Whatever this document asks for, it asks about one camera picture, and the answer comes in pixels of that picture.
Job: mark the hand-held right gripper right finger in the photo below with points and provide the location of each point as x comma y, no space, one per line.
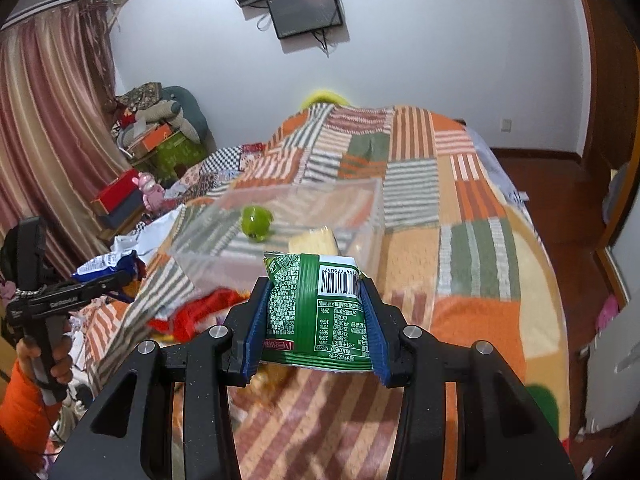
379,340

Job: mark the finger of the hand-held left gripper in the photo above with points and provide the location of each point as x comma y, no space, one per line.
75,290

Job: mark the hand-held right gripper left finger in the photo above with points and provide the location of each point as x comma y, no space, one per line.
252,332

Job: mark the blue snack packet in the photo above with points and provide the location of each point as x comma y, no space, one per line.
100,262

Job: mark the green snack packet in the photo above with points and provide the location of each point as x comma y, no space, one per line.
320,320

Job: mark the clear plastic container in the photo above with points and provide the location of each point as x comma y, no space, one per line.
350,200

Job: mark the person's left forearm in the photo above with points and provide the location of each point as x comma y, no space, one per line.
20,410

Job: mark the person's left hand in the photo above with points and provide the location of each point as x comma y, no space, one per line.
62,362

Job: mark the red snack packet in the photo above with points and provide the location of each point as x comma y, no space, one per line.
200,310

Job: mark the white plastic bag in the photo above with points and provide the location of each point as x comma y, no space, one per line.
145,235

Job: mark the red gift box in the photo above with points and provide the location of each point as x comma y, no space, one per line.
115,192

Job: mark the striped patchwork blanket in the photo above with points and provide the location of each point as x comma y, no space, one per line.
450,260

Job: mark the yellow snack packet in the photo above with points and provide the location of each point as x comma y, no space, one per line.
312,242

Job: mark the green round fruit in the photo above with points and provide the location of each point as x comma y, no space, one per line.
257,221

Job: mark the striped brown curtain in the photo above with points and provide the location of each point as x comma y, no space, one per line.
45,135

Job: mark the pink plush toy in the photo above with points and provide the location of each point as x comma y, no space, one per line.
150,191

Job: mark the orange cardboard box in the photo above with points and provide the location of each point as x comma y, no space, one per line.
152,141

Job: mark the checkered patchwork quilt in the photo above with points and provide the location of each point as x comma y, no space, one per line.
225,165

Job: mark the patterned dark cushion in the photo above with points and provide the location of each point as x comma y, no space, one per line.
142,95

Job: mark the grey bed sheet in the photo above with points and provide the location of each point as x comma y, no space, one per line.
497,165

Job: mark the grey rounded object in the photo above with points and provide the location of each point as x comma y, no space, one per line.
612,370

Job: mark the small black monitor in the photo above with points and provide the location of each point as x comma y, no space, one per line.
305,10

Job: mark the brown wooden wardrobe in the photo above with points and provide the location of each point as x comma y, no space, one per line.
607,60

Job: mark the white wall socket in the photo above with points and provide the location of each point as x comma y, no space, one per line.
507,125

